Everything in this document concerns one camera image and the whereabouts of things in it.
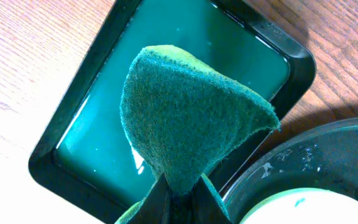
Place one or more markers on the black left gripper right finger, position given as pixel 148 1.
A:
pixel 205 209

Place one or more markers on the green scouring sponge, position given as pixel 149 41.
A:
pixel 182 117

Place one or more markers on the dark green rectangular tray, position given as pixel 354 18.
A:
pixel 84 156

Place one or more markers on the light green front plate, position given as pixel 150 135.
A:
pixel 304 206

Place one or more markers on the round black tray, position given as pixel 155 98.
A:
pixel 325 157

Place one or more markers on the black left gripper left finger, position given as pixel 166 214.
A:
pixel 156 207

